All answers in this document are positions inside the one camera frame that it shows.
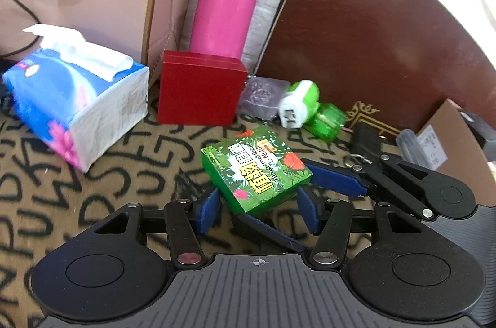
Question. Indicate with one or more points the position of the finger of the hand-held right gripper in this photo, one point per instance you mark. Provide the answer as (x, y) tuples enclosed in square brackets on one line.
[(337, 179), (267, 231)]

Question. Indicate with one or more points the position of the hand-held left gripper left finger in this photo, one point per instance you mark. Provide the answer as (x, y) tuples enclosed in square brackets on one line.
[(207, 210)]

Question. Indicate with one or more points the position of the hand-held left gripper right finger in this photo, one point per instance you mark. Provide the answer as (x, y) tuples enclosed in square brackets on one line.
[(308, 208)]

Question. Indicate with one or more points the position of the brown cardboard box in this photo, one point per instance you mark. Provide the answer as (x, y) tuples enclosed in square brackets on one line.
[(453, 142)]

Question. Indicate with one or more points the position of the green leaf-printed box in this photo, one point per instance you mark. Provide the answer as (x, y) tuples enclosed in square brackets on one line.
[(255, 165)]

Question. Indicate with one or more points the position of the green plug-in mosquito repeller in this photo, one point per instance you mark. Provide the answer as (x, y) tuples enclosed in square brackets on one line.
[(302, 99)]

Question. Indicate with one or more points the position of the red box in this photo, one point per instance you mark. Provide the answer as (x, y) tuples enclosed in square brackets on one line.
[(199, 91)]

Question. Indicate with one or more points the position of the black key pouch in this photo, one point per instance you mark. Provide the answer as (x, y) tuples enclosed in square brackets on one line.
[(364, 138)]

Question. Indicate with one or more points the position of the clear plastic case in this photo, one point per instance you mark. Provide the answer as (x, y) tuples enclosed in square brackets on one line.
[(410, 146)]

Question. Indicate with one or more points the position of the bagged steel wool scrubber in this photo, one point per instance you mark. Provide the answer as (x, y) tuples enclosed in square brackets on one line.
[(261, 97)]

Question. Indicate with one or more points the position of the dark brown wooden board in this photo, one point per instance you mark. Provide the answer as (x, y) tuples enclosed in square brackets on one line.
[(368, 41)]

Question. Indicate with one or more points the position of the blue tissue pack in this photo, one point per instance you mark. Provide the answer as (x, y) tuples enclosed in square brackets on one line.
[(58, 91)]

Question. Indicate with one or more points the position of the pink paper shopping bag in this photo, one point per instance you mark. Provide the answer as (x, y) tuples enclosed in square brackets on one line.
[(116, 2)]

